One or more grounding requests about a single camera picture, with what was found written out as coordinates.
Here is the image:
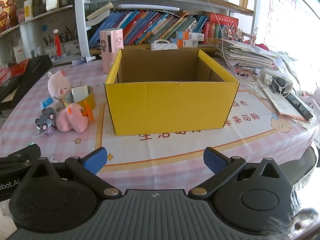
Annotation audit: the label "grey knitted cloth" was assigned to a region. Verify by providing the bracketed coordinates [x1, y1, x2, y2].
[274, 52, 320, 82]

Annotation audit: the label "pink humidifier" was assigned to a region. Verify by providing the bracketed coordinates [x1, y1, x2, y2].
[99, 28, 124, 74]

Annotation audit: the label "black chair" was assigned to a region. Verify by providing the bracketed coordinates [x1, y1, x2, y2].
[275, 145, 320, 188]

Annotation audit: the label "red fortune figure decoration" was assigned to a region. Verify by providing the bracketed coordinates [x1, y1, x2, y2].
[0, 0, 18, 34]

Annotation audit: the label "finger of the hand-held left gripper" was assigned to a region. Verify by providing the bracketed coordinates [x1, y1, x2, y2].
[0, 144, 42, 172]

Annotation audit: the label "yellow tape roll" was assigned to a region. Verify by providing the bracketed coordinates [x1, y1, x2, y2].
[62, 85, 97, 110]

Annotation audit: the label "red paper packets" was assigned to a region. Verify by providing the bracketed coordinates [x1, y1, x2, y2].
[0, 59, 31, 82]

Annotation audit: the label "white cable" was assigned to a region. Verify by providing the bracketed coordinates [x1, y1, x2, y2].
[199, 0, 241, 73]

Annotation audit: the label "red tassel ornament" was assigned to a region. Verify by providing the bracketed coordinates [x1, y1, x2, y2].
[53, 29, 63, 56]

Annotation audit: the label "white quilted pearl-handle bag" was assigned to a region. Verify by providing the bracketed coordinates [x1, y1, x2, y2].
[151, 39, 179, 51]

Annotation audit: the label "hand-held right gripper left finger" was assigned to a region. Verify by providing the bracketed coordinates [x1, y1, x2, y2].
[24, 147, 123, 199]

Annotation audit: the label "white bottle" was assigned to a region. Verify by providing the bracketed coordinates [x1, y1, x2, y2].
[24, 0, 34, 21]

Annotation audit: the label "printed paper sheets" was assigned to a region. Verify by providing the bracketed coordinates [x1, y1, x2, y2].
[262, 86, 313, 128]

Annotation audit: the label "red thick books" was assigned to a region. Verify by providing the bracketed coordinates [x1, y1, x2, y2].
[202, 12, 239, 44]

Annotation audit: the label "row of leaning books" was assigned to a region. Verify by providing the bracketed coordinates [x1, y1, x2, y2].
[89, 9, 208, 48]

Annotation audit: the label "cartoon figure stands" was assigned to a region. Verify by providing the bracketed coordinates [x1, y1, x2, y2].
[222, 24, 244, 42]

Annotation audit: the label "yellow cardboard box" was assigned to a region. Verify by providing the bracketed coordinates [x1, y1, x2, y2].
[104, 49, 240, 137]

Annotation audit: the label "stack of paper booklets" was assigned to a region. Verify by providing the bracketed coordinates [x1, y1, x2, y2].
[216, 39, 278, 68]

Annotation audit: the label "blue spray bottle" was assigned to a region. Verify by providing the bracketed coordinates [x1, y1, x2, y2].
[72, 56, 96, 67]

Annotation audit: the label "white pen holder boxes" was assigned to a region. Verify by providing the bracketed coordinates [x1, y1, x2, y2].
[43, 38, 82, 58]

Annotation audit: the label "orange white small box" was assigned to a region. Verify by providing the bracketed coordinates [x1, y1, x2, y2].
[175, 31, 205, 41]
[172, 39, 199, 48]

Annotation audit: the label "white charger plug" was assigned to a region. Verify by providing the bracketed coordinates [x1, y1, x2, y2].
[260, 68, 274, 86]

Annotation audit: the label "grey mouse toy car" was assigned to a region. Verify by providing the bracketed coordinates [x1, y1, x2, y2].
[35, 107, 60, 133]

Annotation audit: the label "black glossy case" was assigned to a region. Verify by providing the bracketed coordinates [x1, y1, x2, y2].
[285, 92, 314, 121]

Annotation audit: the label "pink plush toy orange feet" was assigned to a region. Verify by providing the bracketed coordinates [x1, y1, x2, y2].
[55, 101, 95, 133]

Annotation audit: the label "blue white packet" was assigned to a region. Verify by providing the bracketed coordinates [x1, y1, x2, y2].
[40, 98, 62, 111]

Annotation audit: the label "white bookshelf frame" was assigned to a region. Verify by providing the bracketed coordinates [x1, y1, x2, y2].
[74, 0, 255, 58]

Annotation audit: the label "white power strip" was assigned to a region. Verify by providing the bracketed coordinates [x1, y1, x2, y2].
[260, 68, 293, 93]

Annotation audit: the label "pink alphabet wall poster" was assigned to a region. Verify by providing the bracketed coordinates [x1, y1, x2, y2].
[266, 0, 297, 46]

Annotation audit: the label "pink pig plush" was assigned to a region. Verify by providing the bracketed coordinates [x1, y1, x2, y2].
[47, 70, 72, 101]

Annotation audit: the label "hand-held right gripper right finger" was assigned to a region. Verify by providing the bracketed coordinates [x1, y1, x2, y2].
[187, 147, 293, 199]

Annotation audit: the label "white box red label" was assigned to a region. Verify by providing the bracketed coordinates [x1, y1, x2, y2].
[14, 45, 27, 63]

